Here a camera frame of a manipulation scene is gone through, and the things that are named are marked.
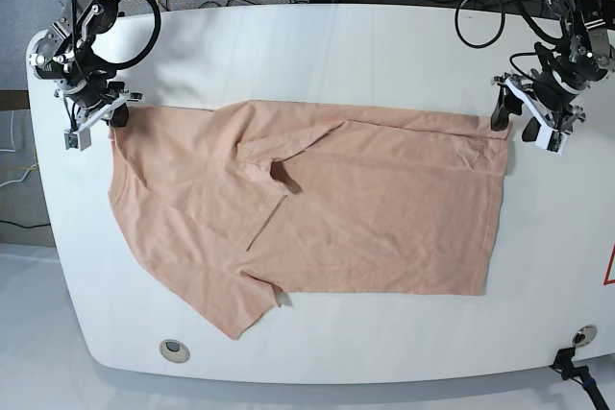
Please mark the right table cable grommet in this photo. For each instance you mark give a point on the right table cable grommet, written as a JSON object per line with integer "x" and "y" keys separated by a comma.
{"x": 585, "y": 336}

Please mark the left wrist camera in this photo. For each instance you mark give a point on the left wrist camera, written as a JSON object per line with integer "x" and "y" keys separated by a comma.
{"x": 551, "y": 140}

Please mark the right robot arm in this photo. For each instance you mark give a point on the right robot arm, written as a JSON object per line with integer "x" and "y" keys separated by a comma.
{"x": 65, "y": 56}

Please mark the peach pink T-shirt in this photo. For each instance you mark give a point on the peach pink T-shirt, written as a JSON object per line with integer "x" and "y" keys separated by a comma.
{"x": 228, "y": 208}

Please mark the black clamp mount with pole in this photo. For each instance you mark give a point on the black clamp mount with pole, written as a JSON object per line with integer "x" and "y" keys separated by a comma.
{"x": 564, "y": 366}

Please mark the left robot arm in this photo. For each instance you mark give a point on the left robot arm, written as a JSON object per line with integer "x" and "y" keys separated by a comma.
{"x": 583, "y": 54}

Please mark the table cable grommet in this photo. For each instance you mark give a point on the table cable grommet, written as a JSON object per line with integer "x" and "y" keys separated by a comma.
{"x": 585, "y": 336}
{"x": 174, "y": 351}

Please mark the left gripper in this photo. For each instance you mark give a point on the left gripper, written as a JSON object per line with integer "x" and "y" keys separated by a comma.
{"x": 544, "y": 93}

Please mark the red triangle warning sticker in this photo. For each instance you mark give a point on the red triangle warning sticker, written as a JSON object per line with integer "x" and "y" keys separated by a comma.
{"x": 609, "y": 277}

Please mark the left table cable grommet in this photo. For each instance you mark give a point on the left table cable grommet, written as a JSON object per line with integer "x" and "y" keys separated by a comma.
{"x": 174, "y": 351}

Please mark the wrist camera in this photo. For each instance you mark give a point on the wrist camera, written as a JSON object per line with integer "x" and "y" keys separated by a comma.
{"x": 77, "y": 140}
{"x": 551, "y": 140}

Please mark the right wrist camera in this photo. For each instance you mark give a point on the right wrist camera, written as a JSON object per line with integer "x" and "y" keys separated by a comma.
{"x": 77, "y": 140}

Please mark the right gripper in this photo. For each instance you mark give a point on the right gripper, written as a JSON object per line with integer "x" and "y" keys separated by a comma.
{"x": 84, "y": 105}

